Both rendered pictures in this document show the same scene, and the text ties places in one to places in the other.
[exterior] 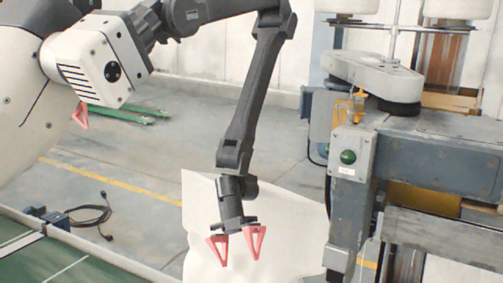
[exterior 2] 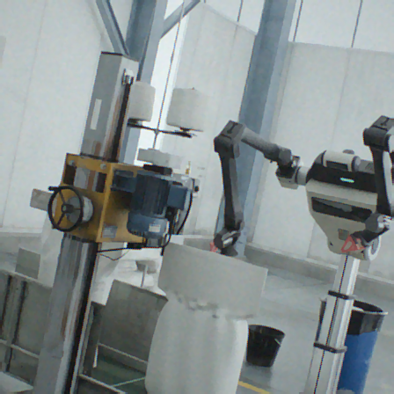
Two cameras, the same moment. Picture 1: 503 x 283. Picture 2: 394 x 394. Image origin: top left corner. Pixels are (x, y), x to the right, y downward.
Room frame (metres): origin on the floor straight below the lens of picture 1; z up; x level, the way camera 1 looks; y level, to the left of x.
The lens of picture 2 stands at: (4.12, -0.05, 1.42)
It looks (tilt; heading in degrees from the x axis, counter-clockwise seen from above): 3 degrees down; 182
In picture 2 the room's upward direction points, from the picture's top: 12 degrees clockwise
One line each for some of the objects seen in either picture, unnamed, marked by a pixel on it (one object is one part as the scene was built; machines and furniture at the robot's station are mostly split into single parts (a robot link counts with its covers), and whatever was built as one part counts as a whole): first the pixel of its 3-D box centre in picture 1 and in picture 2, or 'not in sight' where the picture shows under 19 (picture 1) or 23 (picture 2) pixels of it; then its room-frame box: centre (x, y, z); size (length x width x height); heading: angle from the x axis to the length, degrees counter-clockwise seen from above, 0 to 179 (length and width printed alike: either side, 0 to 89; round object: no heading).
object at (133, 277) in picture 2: not in sight; (114, 276); (-1.95, -0.79, 0.32); 0.66 x 0.43 x 0.15; 153
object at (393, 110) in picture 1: (398, 105); not in sight; (0.88, -0.34, 1.35); 0.09 x 0.09 x 0.03
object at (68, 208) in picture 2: not in sight; (65, 208); (1.37, -0.62, 1.13); 0.18 x 0.11 x 0.18; 61
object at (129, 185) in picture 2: not in sight; (131, 183); (1.26, -0.41, 1.27); 0.12 x 0.09 x 0.09; 151
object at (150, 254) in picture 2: not in sight; (121, 249); (-1.95, -0.78, 0.56); 0.66 x 0.42 x 0.15; 151
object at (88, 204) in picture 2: not in sight; (78, 208); (1.30, -0.59, 1.14); 0.11 x 0.06 x 0.11; 61
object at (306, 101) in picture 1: (311, 106); (178, 200); (1.28, -0.22, 1.25); 0.10 x 0.08 x 0.12; 176
